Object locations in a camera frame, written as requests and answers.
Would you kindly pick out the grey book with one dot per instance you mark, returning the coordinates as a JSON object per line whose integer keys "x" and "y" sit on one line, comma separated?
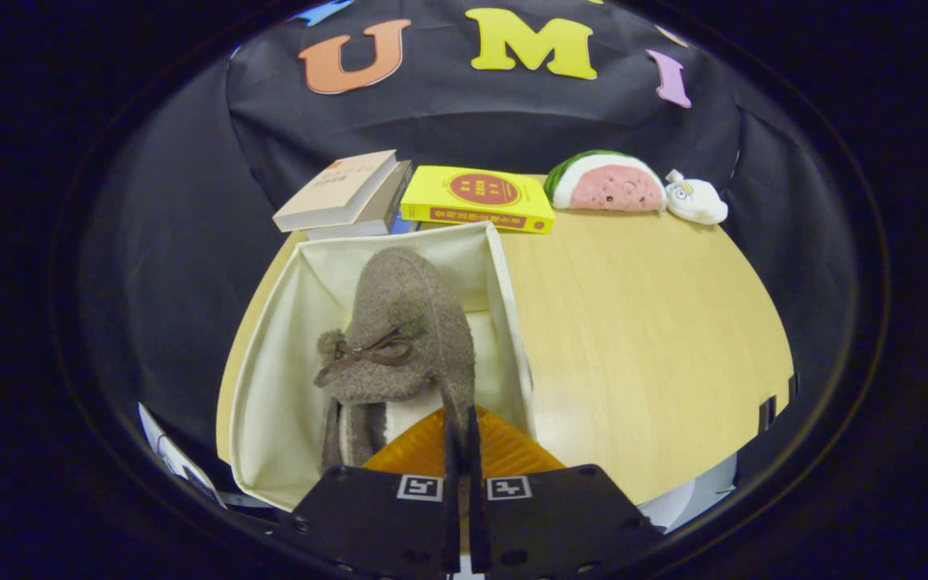
{"x": 395, "y": 201}

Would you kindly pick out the black table edge bracket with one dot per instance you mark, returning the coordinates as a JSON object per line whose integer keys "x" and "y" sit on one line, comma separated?
{"x": 767, "y": 412}

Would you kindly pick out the watermelon slice plush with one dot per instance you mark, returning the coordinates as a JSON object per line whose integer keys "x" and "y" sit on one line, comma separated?
{"x": 617, "y": 189}

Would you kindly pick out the white plush toy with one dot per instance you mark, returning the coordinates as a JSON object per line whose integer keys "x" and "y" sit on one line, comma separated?
{"x": 698, "y": 201}

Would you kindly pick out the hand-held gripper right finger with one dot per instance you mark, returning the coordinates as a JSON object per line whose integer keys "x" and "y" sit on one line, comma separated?
{"x": 474, "y": 499}

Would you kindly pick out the brown fuzzy shoe with bow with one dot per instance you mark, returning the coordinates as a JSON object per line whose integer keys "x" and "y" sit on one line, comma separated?
{"x": 408, "y": 298}
{"x": 331, "y": 435}

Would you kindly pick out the blue book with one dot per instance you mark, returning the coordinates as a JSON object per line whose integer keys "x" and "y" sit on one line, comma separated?
{"x": 403, "y": 225}

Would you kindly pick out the cream fabric storage box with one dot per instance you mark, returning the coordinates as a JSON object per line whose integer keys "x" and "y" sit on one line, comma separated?
{"x": 271, "y": 403}

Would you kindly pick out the yellow book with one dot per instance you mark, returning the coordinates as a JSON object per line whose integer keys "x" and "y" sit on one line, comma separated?
{"x": 432, "y": 193}

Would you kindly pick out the person's white clothing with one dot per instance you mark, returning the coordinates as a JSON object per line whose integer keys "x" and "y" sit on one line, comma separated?
{"x": 689, "y": 499}

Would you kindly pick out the beige book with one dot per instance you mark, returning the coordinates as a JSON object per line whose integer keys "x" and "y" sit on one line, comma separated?
{"x": 335, "y": 189}

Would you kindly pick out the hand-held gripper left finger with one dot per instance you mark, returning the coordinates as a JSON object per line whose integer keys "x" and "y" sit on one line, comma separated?
{"x": 452, "y": 499}

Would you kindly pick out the black backdrop cloth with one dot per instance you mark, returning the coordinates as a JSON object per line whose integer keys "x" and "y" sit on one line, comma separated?
{"x": 190, "y": 201}

